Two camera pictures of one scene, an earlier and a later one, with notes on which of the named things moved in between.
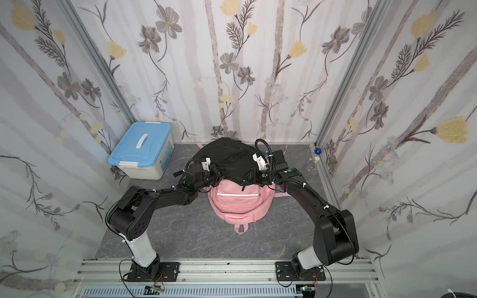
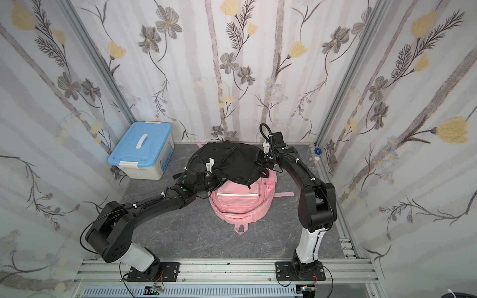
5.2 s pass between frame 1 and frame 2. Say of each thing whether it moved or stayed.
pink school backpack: stayed
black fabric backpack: stayed
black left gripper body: stayed
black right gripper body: moved
